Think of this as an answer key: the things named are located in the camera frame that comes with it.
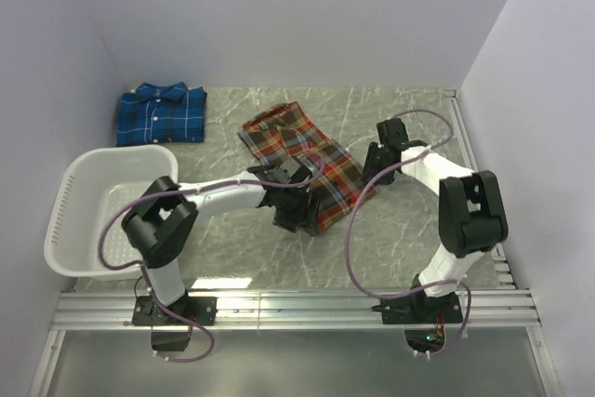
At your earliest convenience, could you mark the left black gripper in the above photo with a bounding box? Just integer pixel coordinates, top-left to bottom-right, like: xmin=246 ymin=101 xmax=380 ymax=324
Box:
xmin=273 ymin=185 xmax=321 ymax=233

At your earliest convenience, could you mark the red brown plaid shirt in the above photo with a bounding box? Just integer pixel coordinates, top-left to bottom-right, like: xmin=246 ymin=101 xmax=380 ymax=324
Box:
xmin=238 ymin=102 xmax=364 ymax=235

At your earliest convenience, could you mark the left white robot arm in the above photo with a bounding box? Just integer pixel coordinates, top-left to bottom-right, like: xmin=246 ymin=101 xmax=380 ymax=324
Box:
xmin=121 ymin=157 xmax=320 ymax=326

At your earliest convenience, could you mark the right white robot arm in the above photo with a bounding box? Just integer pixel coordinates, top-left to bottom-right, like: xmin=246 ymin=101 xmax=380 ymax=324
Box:
xmin=363 ymin=118 xmax=509 ymax=324

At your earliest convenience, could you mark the folded blue plaid shirt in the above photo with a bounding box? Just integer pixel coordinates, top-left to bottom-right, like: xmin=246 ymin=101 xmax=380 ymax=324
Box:
xmin=116 ymin=82 xmax=207 ymax=147

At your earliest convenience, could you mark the white plastic laundry basket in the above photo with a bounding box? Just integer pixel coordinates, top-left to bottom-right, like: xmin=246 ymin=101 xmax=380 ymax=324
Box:
xmin=44 ymin=145 xmax=179 ymax=281

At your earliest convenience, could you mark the aluminium side rail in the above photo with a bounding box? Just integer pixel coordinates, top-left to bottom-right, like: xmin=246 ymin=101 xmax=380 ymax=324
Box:
xmin=443 ymin=90 xmax=517 ymax=289

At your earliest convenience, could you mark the aluminium mounting rail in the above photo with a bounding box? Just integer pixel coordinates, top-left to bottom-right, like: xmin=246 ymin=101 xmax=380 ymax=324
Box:
xmin=50 ymin=289 xmax=541 ymax=331

